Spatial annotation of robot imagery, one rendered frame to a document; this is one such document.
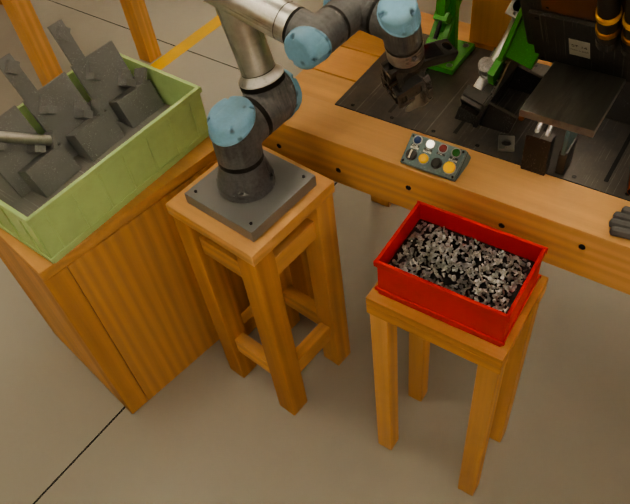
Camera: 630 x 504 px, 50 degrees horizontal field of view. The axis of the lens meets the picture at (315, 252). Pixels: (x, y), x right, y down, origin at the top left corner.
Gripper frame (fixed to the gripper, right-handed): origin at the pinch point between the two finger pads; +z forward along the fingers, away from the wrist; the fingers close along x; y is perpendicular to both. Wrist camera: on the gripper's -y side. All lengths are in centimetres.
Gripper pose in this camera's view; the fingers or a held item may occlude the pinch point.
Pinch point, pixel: (422, 100)
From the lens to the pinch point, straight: 158.0
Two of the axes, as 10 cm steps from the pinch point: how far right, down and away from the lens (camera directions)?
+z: 2.3, 3.0, 9.3
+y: -8.4, 5.5, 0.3
